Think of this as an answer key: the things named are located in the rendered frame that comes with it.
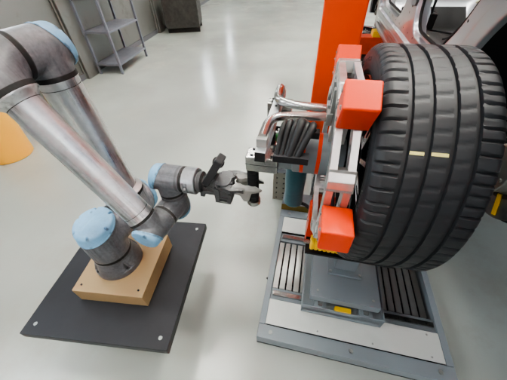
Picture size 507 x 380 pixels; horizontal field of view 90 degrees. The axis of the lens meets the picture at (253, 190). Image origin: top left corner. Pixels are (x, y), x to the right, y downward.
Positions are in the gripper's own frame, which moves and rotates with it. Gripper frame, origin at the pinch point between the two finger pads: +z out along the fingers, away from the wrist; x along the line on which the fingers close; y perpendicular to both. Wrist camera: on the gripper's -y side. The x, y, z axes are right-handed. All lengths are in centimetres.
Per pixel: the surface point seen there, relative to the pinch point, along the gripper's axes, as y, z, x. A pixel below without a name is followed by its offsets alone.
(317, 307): 66, 28, 5
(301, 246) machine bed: 77, 18, -33
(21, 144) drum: 71, -241, -88
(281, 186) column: 70, 0, -76
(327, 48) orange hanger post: -23, 16, -63
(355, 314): 66, 44, 5
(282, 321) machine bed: 75, 13, 12
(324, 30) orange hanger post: -29, 14, -63
